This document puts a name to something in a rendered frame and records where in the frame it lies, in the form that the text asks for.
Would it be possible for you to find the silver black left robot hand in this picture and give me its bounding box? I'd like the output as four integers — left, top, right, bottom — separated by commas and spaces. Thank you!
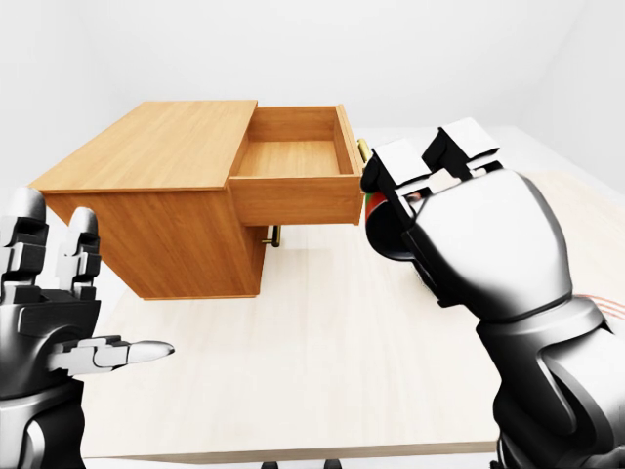
0, 186, 176, 400

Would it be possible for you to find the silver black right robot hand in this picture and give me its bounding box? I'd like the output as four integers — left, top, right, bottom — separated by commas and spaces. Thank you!
359, 117, 573, 323

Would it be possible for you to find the red ketchup bottle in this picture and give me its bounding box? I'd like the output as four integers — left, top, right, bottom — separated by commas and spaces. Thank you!
364, 191, 388, 221

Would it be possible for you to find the wooden cabinet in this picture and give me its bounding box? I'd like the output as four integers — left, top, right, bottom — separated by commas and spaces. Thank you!
28, 100, 269, 301

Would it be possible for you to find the open wooden drawer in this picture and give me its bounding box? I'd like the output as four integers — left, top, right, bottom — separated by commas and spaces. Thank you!
228, 104, 366, 228

